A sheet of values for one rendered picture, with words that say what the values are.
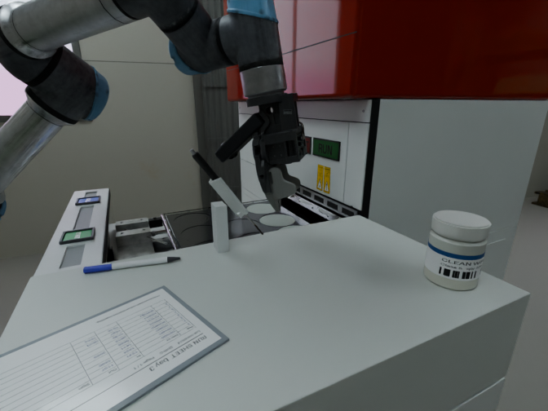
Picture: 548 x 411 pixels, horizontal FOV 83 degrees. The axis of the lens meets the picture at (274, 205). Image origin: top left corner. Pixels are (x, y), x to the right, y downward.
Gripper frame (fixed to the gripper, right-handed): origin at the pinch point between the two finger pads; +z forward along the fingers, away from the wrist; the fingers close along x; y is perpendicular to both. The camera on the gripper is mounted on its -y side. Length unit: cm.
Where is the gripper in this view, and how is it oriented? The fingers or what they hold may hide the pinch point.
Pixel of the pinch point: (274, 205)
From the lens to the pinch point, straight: 60.0
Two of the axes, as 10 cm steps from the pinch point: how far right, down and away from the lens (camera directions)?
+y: 9.5, -0.6, -3.2
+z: 1.7, 9.4, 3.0
